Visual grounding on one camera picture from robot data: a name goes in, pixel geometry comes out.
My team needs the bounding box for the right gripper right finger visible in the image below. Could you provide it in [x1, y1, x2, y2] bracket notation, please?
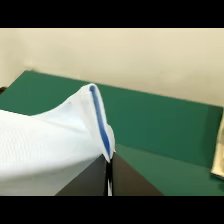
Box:
[111, 152, 164, 197]

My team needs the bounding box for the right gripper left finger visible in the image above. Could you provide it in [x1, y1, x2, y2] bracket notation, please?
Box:
[55, 153, 109, 197]

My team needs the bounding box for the white garment with blue trim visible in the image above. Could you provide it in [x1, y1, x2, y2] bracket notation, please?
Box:
[0, 83, 117, 197]

